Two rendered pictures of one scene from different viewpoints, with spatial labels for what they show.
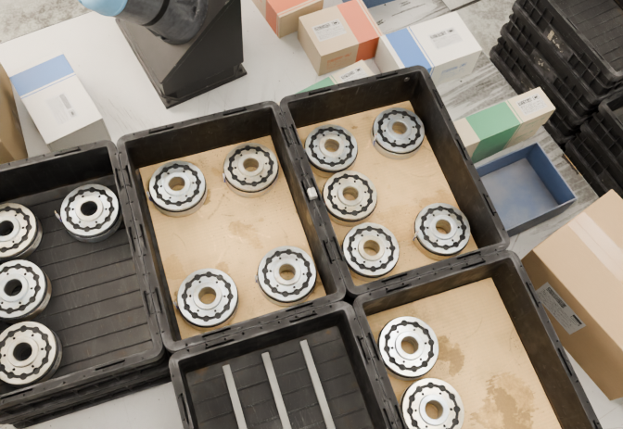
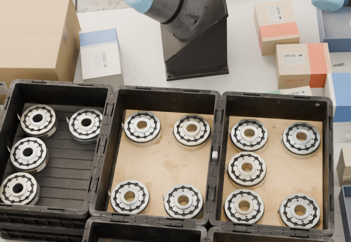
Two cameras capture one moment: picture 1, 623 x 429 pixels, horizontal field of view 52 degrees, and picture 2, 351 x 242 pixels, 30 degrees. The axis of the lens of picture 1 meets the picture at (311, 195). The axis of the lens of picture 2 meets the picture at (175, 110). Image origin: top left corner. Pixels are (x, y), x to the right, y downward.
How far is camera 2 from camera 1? 69 cm
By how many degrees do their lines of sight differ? 21
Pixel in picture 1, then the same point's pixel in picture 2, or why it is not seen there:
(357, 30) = (314, 64)
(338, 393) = not seen: outside the picture
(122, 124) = (135, 82)
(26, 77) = (88, 36)
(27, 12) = not seen: outside the picture
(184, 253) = (130, 169)
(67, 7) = not seen: outside the picture
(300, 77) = (265, 86)
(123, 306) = (82, 186)
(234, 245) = (161, 174)
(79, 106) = (110, 62)
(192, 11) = (194, 22)
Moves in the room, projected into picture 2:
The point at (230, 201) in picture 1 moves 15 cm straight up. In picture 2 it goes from (171, 147) to (167, 118)
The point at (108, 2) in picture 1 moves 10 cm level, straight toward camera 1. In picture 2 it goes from (139, 4) to (135, 32)
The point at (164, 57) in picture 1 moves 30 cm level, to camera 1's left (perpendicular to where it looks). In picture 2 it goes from (172, 47) to (95, 11)
